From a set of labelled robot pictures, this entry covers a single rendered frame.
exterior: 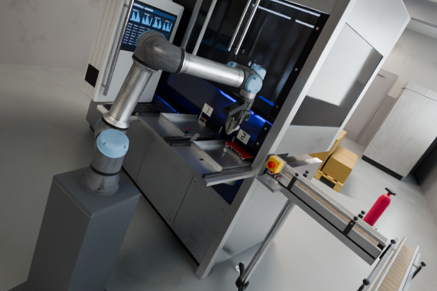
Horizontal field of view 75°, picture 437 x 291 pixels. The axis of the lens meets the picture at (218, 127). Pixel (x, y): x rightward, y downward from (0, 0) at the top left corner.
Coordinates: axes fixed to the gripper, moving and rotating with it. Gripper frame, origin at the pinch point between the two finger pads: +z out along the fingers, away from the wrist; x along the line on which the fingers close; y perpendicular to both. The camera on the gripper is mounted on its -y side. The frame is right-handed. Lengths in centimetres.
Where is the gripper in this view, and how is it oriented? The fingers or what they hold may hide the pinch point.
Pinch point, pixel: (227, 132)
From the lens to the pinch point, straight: 144.5
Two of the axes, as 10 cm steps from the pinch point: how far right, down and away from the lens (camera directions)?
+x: -6.5, -5.1, 5.7
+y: 6.6, 0.1, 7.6
